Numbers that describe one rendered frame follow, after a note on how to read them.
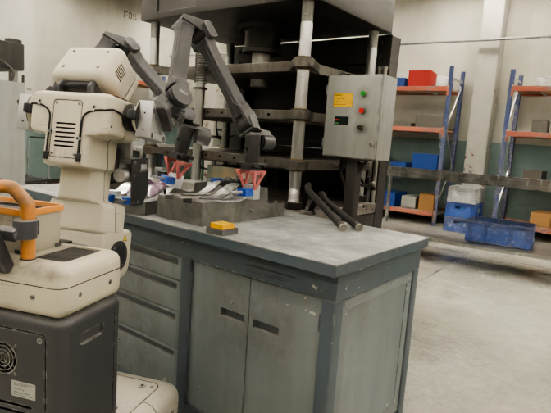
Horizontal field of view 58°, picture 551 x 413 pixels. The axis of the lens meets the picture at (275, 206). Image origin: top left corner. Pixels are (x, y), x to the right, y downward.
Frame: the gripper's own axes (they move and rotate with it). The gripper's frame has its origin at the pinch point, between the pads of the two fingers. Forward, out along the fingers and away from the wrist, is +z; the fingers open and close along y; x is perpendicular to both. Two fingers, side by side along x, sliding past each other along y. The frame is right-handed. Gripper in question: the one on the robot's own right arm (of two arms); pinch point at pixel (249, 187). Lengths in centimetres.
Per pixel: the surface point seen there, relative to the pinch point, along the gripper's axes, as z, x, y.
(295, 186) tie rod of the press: 4, -61, 22
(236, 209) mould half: 10.2, -4.3, 10.1
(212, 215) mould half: 11.7, 8.7, 10.2
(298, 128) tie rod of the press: -25, -60, 23
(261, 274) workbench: 26.2, 16.4, -21.5
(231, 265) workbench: 25.8, 16.3, -7.7
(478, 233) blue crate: 60, -365, 13
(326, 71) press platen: -56, -88, 27
